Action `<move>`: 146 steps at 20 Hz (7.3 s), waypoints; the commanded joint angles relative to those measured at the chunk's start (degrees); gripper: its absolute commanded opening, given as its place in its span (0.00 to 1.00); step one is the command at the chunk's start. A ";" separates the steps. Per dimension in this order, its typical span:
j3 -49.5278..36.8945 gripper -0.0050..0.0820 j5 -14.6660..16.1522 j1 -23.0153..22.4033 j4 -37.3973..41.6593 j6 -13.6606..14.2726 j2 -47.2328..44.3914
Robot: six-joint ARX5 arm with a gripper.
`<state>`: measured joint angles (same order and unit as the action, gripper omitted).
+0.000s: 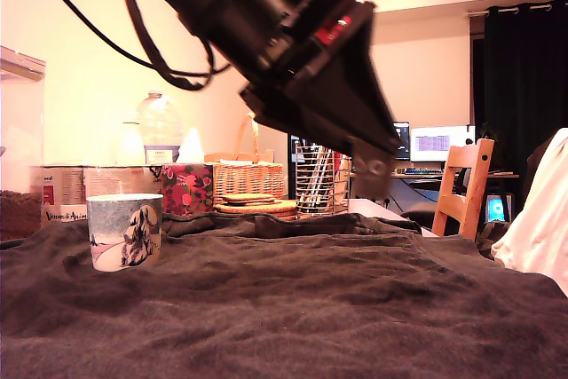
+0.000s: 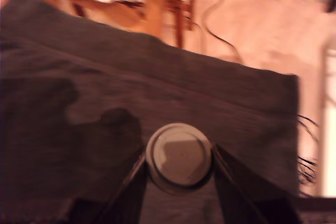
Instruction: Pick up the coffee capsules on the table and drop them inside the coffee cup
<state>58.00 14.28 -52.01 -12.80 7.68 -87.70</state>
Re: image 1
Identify dark flat screen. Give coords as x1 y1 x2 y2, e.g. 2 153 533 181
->
286 130 298 200

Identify square cork coaster stack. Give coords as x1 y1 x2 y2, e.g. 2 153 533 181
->
220 193 275 205

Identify wide computer monitor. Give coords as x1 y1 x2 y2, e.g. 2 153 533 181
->
409 124 477 162

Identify white tissue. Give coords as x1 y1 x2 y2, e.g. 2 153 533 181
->
175 127 205 163

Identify round cork trivet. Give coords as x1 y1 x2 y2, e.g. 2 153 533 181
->
213 200 297 220

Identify backlit keyboard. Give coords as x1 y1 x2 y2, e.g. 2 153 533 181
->
394 166 445 176

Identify floral tissue box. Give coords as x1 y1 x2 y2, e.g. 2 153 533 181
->
158 162 214 216

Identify large clear water bottle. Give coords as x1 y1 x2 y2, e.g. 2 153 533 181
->
136 91 184 165

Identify wooden chair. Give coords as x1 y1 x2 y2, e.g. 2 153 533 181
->
430 138 495 241

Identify dark curtain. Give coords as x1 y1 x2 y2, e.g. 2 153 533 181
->
470 0 568 225

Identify wooden desk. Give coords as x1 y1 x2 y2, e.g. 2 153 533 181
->
348 169 519 223

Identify printed carton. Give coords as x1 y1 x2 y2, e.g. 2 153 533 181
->
28 164 84 220
82 165 162 198

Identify computer tower with glowing fan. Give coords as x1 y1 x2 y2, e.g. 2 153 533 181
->
483 192 514 224

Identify white curtain rod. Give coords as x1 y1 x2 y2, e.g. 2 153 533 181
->
465 3 568 16

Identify mug with snowy tree print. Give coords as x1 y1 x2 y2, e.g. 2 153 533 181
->
85 193 164 272

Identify dark grey cloth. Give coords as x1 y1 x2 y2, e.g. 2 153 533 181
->
0 211 568 379

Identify white fabric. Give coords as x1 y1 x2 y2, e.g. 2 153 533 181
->
490 127 568 299

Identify brown fuzzy mat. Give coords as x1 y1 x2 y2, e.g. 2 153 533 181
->
0 190 41 241

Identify wire utensil rack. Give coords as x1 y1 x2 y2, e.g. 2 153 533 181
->
294 141 351 217

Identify wicker basket with handle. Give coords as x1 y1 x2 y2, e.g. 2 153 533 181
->
211 112 284 206

